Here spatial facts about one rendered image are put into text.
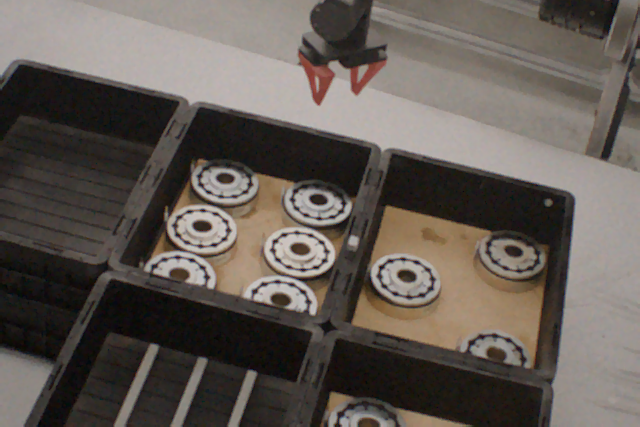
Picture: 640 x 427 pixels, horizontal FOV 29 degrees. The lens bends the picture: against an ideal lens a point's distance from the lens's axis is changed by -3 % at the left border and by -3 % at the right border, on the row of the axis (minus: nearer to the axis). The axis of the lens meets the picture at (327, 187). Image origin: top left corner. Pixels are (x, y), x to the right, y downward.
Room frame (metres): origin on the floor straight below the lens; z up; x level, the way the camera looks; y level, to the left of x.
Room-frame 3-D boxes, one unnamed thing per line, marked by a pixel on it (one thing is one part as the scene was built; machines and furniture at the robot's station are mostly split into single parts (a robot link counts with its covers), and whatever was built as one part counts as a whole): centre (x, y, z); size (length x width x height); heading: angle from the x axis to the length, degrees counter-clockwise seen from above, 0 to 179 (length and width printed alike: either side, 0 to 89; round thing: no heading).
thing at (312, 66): (1.45, 0.03, 1.10); 0.07 x 0.07 x 0.09; 39
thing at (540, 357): (1.33, -0.20, 0.87); 0.40 x 0.30 x 0.11; 174
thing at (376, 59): (1.48, 0.00, 1.10); 0.07 x 0.07 x 0.09; 39
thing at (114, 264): (1.36, 0.10, 0.92); 0.40 x 0.30 x 0.02; 174
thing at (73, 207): (1.40, 0.40, 0.87); 0.40 x 0.30 x 0.11; 174
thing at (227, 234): (1.37, 0.17, 0.86); 0.10 x 0.10 x 0.01
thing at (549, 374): (1.33, -0.20, 0.92); 0.40 x 0.30 x 0.02; 174
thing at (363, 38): (1.47, 0.01, 1.17); 0.10 x 0.07 x 0.07; 129
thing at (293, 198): (1.47, 0.01, 0.86); 0.10 x 0.10 x 0.01
